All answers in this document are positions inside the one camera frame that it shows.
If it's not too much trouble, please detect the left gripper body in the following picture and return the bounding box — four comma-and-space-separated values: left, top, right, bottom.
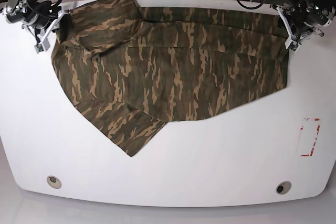
293, 6, 313, 35

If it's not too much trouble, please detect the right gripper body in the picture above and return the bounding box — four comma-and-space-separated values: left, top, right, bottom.
33, 14, 58, 35

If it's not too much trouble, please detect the camouflage T-shirt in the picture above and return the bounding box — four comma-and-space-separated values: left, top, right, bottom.
51, 0, 289, 156

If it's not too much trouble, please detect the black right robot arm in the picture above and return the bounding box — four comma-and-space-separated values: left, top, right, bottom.
1, 0, 62, 43

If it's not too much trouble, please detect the red tape rectangle marking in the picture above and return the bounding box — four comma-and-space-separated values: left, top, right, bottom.
297, 118, 321, 157

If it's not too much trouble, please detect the left table grommet hole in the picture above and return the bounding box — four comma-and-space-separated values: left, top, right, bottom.
47, 176, 61, 189

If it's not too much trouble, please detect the table grommet hole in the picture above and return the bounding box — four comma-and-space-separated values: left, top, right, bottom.
276, 181, 292, 195
47, 176, 61, 189

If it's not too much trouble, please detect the right table grommet hole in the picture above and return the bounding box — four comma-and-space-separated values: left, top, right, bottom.
276, 181, 292, 195

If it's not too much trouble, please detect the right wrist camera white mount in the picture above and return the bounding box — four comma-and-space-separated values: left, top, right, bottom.
34, 8, 73, 54

